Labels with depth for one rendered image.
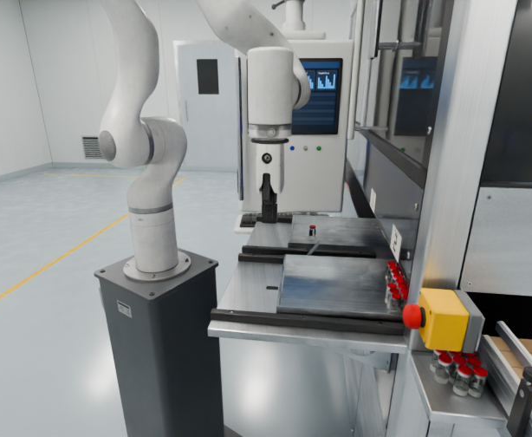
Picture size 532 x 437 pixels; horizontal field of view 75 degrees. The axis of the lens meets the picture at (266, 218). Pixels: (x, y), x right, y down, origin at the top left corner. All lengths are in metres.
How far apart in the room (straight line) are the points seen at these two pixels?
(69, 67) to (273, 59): 6.93
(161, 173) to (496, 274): 0.78
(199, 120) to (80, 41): 2.40
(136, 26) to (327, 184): 1.06
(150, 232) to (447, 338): 0.72
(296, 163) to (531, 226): 1.11
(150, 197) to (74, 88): 6.58
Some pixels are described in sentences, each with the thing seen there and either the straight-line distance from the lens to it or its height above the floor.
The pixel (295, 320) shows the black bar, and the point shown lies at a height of 0.90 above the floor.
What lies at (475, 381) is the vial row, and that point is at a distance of 0.70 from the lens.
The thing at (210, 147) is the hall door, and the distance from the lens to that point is 6.45.
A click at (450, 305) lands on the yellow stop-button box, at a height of 1.03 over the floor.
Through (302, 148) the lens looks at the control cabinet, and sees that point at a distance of 1.61.
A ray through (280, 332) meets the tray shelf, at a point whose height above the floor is 0.88.
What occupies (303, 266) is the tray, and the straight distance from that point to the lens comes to 1.00.
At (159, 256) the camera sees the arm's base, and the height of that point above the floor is 0.92.
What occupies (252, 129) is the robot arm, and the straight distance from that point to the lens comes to 0.68.
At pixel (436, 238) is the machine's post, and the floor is 1.11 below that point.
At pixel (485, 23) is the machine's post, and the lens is 0.62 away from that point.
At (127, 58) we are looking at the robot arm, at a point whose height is 1.42.
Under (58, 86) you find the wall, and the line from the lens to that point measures 7.65.
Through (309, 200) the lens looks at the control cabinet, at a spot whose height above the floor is 0.86.
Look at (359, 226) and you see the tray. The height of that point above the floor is 0.88.
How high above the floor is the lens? 1.34
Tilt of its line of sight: 20 degrees down
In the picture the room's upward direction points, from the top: straight up
